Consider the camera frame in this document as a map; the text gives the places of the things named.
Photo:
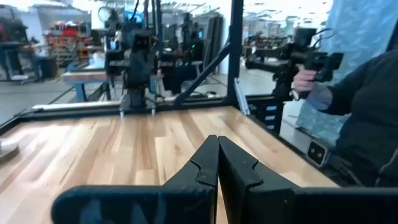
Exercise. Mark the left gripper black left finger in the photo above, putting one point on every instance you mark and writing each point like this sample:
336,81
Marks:
155,205

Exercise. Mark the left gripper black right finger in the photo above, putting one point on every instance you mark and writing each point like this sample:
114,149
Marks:
280,205

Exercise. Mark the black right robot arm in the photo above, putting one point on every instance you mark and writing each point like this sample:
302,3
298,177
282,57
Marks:
140,68

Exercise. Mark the grey power socket box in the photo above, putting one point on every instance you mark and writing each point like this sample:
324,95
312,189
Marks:
317,152

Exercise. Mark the person's hand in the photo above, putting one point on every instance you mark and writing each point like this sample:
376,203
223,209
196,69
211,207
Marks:
303,82

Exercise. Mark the person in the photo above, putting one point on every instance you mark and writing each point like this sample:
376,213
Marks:
370,118

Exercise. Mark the wooden table blue legs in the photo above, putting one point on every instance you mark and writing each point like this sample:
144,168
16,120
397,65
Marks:
84,76

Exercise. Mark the shelf with red items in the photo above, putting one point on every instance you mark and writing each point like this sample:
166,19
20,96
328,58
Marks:
66,40

